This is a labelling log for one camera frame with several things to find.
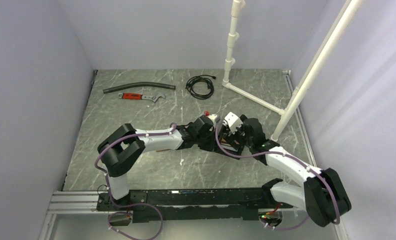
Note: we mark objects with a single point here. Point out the black card box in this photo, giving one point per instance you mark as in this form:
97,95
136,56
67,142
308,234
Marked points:
234,143

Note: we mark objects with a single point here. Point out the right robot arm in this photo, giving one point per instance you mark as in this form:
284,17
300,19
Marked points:
319,192

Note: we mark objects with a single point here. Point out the white pvc pipe frame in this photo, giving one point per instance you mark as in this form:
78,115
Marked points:
274,33

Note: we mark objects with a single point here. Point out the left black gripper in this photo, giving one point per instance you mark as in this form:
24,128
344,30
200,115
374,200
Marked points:
211,146

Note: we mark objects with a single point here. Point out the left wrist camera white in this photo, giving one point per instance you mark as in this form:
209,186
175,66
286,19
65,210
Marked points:
213,117

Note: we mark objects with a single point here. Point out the aluminium extrusion frame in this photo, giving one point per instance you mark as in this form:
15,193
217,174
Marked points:
72,215

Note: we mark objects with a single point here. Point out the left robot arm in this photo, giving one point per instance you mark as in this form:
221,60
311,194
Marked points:
123,147

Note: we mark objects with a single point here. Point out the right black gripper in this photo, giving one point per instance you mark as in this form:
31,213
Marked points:
242,117

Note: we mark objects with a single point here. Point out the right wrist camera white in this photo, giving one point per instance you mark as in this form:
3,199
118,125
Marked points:
232,122

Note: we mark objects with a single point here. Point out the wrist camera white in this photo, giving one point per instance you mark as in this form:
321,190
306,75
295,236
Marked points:
232,122
213,117

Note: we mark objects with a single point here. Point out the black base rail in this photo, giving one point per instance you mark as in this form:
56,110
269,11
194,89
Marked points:
147,205

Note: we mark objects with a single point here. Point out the red handled adjustable wrench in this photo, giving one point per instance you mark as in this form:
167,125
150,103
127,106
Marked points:
137,96

